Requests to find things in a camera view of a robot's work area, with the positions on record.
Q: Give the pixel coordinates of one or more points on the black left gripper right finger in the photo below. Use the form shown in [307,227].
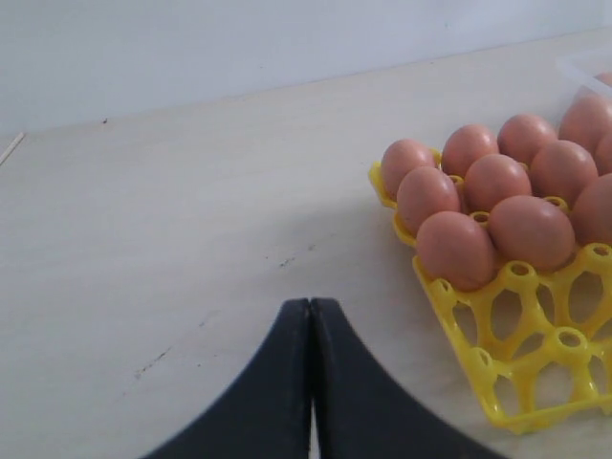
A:
[360,410]

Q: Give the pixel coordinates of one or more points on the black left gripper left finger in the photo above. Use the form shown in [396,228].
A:
[266,411]

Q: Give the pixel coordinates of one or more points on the brown egg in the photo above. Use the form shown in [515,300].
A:
[452,246]
[603,154]
[423,192]
[591,214]
[562,169]
[493,178]

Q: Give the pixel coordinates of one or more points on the yellow plastic egg tray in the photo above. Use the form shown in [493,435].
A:
[503,372]

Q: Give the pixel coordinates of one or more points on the brown egg second row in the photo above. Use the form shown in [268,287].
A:
[529,229]

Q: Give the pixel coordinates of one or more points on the brown egg placed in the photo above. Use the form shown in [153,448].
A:
[401,157]
[522,136]
[466,145]

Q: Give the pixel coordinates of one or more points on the clear plastic container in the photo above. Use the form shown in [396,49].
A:
[578,70]

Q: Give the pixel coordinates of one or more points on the brown egg left column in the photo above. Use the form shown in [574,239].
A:
[604,78]

